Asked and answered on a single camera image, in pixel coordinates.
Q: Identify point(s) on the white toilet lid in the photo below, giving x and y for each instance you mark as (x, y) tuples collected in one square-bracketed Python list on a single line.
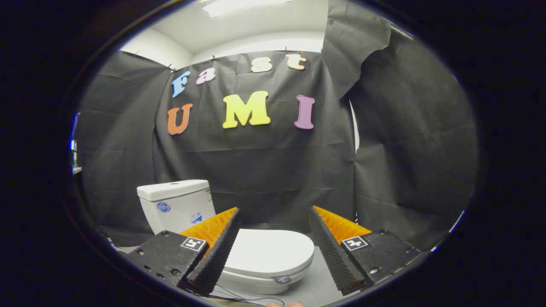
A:
[(268, 251)]

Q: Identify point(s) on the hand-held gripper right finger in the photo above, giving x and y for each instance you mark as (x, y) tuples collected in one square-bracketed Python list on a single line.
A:
[(335, 260)]

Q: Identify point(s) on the black backdrop cloth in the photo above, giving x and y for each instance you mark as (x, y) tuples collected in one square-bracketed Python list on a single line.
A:
[(264, 162)]

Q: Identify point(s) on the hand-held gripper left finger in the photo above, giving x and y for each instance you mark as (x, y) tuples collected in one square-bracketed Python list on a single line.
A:
[(217, 256)]

